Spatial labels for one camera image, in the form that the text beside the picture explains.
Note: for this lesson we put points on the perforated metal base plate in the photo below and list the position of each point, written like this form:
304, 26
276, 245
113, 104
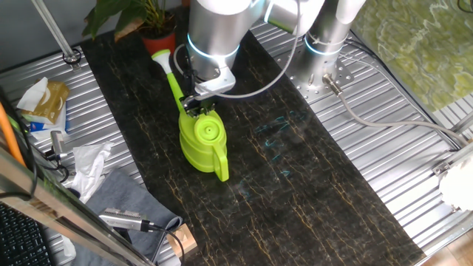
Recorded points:
292, 72

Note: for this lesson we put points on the yellow tissue box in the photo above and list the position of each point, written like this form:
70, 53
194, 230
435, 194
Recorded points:
51, 101

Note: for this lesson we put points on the crumpled white tissue paper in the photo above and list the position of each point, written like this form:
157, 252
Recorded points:
88, 166

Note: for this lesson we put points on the grey towel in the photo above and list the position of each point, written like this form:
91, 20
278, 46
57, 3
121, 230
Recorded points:
122, 196

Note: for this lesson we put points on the green marbled sheet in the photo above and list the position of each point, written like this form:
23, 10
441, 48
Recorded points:
417, 44

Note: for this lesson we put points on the orange tube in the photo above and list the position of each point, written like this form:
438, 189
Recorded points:
9, 134

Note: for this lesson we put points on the silver finned camera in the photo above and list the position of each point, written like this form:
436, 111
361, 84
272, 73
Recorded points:
122, 218

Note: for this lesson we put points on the black keyboard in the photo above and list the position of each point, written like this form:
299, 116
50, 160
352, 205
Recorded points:
18, 240

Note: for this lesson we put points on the wooden block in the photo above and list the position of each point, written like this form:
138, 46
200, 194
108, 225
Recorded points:
184, 238

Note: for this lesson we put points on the anthurium plant with broad leaves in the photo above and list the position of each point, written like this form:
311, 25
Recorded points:
118, 14

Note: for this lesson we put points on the green plastic watering can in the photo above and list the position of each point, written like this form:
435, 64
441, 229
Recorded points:
203, 144

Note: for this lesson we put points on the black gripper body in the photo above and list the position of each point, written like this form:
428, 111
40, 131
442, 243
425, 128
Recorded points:
196, 102

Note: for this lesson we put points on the dark marbled table mat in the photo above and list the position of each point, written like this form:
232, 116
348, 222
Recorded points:
277, 184

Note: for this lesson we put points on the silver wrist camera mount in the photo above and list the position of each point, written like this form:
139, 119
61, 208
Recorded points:
218, 85

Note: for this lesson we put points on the silver support pole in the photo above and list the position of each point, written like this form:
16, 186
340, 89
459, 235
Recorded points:
55, 31

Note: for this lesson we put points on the blue and white box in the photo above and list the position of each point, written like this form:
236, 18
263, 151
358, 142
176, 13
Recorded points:
40, 127

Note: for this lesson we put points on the aluminium frame bar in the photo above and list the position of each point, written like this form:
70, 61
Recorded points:
55, 207

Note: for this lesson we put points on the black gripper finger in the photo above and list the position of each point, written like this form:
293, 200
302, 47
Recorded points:
193, 112
208, 110

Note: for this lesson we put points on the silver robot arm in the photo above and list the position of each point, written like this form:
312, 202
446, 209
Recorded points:
218, 33

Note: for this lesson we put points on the small silver camera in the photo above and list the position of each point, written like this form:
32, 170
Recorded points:
57, 142

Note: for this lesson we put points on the red plant pot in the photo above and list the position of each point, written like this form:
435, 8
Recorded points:
159, 42

